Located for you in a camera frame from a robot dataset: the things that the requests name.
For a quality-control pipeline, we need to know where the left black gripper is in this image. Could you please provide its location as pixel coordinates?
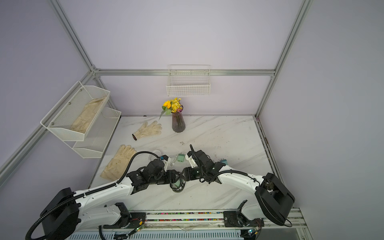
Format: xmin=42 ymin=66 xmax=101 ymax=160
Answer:
xmin=150 ymin=169 xmax=182 ymax=185

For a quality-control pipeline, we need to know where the green charger plug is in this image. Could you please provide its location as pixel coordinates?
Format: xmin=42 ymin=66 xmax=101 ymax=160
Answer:
xmin=174 ymin=179 xmax=182 ymax=188
xmin=176 ymin=154 xmax=185 ymax=163

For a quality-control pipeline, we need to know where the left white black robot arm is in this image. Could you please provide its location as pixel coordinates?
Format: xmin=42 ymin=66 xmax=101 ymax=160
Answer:
xmin=25 ymin=153 xmax=185 ymax=240

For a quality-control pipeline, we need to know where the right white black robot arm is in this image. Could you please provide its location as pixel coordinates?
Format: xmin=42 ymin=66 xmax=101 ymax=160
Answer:
xmin=183 ymin=145 xmax=295 ymax=228

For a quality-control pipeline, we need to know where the right teal charger plug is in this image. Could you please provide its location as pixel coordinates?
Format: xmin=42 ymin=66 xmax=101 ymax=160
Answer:
xmin=220 ymin=159 xmax=228 ymax=166

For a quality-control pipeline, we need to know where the beige leather glove on table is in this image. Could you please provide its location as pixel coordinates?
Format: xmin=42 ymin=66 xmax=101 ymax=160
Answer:
xmin=100 ymin=145 xmax=137 ymax=181

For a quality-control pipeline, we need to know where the white knit glove on table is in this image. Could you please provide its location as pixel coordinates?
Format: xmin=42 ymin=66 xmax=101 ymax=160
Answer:
xmin=132 ymin=121 xmax=162 ymax=141

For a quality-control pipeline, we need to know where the dark glass flower vase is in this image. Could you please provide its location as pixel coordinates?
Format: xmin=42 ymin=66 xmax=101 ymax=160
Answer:
xmin=172 ymin=105 xmax=186 ymax=133

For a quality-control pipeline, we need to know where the lower white mesh shelf bin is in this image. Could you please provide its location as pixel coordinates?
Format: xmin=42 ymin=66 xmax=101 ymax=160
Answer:
xmin=72 ymin=107 xmax=121 ymax=159

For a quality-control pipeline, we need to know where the white mesh shelf bin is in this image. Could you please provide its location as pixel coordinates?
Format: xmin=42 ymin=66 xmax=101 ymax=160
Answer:
xmin=72 ymin=107 xmax=121 ymax=159
xmin=40 ymin=82 xmax=110 ymax=142

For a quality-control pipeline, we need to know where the yellow flower bouquet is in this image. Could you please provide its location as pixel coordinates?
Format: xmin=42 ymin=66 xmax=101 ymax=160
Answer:
xmin=160 ymin=98 xmax=184 ymax=118

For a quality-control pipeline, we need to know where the beige glove in bin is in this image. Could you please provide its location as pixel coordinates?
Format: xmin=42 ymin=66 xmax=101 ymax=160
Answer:
xmin=70 ymin=97 xmax=106 ymax=134

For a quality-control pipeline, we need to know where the upper white mesh shelf bin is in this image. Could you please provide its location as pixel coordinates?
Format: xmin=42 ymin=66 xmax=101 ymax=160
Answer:
xmin=40 ymin=82 xmax=110 ymax=142

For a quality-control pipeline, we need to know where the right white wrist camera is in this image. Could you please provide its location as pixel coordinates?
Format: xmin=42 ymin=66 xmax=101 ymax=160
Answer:
xmin=185 ymin=151 xmax=198 ymax=168

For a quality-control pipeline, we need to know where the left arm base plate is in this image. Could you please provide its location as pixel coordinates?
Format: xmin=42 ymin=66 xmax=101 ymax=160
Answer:
xmin=103 ymin=212 xmax=147 ymax=229

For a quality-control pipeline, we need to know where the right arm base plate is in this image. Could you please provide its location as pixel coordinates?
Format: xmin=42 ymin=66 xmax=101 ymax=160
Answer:
xmin=223 ymin=211 xmax=265 ymax=228

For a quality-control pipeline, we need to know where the white wire wall basket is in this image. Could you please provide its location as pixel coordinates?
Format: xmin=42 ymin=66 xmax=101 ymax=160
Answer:
xmin=166 ymin=65 xmax=211 ymax=97

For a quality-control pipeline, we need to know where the aluminium front rail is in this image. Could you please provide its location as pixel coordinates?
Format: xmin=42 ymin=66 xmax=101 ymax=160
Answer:
xmin=68 ymin=209 xmax=313 ymax=240

